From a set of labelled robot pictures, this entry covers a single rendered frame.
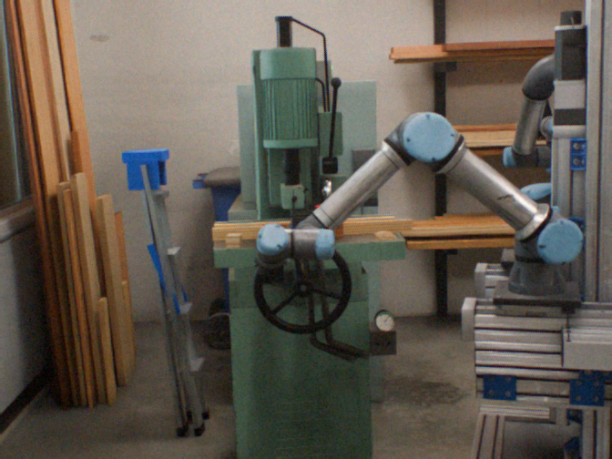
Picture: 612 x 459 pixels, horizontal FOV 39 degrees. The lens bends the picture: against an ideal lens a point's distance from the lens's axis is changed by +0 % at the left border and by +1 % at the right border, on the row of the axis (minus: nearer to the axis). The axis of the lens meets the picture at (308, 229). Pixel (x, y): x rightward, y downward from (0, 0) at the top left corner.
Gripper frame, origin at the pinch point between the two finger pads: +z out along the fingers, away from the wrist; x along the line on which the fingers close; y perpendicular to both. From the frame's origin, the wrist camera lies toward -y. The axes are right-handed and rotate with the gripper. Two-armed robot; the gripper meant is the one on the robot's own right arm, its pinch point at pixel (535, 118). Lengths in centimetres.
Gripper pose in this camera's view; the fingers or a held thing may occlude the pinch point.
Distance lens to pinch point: 347.1
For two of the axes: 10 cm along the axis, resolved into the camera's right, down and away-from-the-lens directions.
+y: 1.7, 9.7, 1.6
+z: 0.1, -1.6, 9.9
